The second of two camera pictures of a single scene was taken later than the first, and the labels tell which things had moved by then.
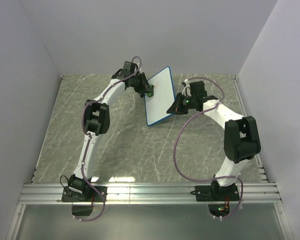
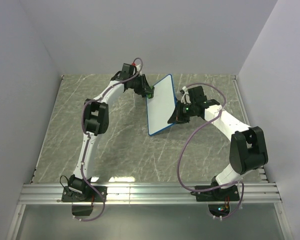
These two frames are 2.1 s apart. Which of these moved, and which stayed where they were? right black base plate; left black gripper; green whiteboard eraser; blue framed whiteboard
Moved: blue framed whiteboard
Stayed: right black base plate; green whiteboard eraser; left black gripper
